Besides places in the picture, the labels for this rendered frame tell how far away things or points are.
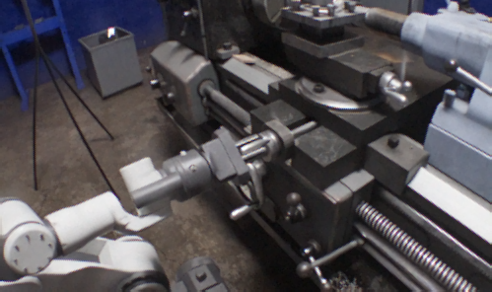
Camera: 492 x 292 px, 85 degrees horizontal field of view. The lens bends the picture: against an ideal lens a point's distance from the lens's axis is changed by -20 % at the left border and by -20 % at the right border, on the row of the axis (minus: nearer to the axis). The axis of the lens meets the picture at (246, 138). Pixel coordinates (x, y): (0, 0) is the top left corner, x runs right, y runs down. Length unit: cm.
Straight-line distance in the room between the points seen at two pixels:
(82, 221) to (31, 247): 11
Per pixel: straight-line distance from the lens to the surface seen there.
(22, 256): 49
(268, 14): 123
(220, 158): 65
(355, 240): 92
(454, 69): 74
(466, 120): 79
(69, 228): 54
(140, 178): 61
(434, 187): 79
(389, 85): 78
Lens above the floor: 134
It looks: 35 degrees down
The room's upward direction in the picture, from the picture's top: 6 degrees counter-clockwise
